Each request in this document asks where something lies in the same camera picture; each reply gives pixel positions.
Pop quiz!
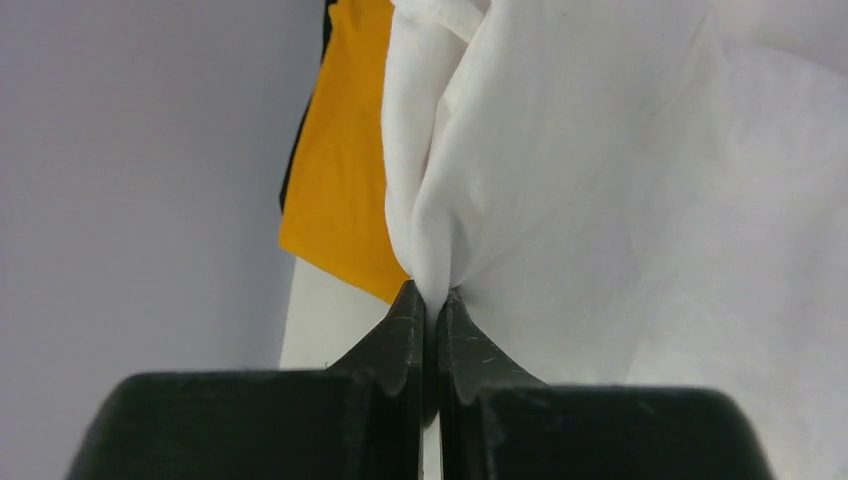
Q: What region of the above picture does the folded orange t shirt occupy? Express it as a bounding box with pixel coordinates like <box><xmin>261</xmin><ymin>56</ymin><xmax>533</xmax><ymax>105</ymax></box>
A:
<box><xmin>279</xmin><ymin>1</ymin><xmax>408</xmax><ymax>303</ymax></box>

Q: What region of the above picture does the white t shirt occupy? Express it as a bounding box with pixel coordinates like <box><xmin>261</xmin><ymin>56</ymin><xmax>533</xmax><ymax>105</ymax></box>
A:
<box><xmin>381</xmin><ymin>1</ymin><xmax>847</xmax><ymax>479</ymax></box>

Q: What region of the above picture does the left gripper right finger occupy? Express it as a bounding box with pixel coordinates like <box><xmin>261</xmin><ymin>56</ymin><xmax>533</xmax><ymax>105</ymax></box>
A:
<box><xmin>435</xmin><ymin>292</ymin><xmax>772</xmax><ymax>479</ymax></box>

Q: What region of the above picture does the folded black t shirt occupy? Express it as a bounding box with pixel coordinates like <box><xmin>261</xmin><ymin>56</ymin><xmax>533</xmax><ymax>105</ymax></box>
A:
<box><xmin>278</xmin><ymin>0</ymin><xmax>334</xmax><ymax>215</ymax></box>

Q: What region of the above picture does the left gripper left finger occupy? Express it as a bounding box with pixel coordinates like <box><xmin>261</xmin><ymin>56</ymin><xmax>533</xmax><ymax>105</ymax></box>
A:
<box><xmin>68</xmin><ymin>282</ymin><xmax>425</xmax><ymax>479</ymax></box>

